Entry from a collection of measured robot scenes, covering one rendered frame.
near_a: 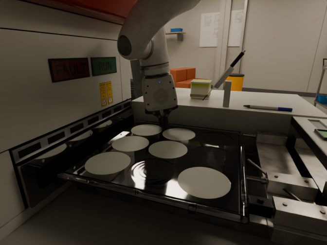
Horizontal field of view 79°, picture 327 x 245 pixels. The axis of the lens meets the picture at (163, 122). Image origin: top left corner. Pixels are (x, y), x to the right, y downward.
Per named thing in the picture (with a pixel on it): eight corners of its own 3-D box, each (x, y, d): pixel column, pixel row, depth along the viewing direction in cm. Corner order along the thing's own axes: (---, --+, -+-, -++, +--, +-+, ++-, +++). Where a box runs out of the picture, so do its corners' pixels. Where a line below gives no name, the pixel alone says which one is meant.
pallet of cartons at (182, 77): (161, 98, 531) (161, 70, 507) (181, 91, 636) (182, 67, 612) (192, 102, 490) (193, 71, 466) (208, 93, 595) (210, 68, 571)
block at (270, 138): (255, 142, 60) (257, 132, 59) (254, 138, 63) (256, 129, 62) (285, 146, 58) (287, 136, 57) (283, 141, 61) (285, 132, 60)
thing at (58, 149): (25, 207, 39) (13, 165, 36) (131, 130, 79) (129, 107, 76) (31, 209, 39) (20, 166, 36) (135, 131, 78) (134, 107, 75)
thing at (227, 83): (210, 106, 67) (214, 65, 63) (212, 103, 71) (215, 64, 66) (229, 107, 65) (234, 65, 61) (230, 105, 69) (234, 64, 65)
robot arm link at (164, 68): (140, 67, 54) (142, 78, 55) (172, 62, 55) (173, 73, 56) (137, 65, 62) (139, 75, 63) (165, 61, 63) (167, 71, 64)
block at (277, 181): (266, 192, 39) (268, 179, 38) (263, 182, 42) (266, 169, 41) (315, 201, 36) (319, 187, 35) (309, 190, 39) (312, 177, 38)
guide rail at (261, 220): (77, 189, 49) (75, 178, 48) (82, 184, 51) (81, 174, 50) (320, 253, 33) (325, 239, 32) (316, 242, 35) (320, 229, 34)
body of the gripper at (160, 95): (139, 75, 55) (146, 113, 59) (175, 69, 57) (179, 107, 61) (137, 73, 62) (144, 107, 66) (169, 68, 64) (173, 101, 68)
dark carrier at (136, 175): (64, 173, 42) (64, 171, 42) (137, 123, 73) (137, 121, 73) (238, 215, 31) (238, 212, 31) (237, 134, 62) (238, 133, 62)
